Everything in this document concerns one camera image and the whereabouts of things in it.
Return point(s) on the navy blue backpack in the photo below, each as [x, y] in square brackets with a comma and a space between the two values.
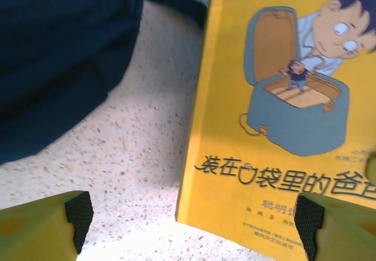
[58, 52]

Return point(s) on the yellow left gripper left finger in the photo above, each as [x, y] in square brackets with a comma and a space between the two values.
[35, 231]

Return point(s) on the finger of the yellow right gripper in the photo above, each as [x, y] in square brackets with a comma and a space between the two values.
[372, 167]

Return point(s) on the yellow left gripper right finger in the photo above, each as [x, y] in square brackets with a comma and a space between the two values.
[340, 231]

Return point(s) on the yellow cartoon cover book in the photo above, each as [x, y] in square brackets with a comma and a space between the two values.
[229, 96]

